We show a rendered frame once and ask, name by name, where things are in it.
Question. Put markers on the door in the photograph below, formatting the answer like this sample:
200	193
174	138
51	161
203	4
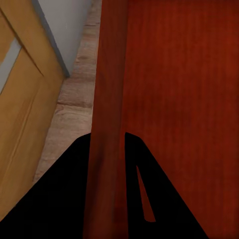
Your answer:
30	82

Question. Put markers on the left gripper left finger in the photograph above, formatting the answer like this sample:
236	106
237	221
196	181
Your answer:
54	207

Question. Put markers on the storage box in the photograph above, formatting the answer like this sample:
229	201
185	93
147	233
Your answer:
167	72

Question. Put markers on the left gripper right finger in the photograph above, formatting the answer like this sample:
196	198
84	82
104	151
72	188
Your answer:
174	220

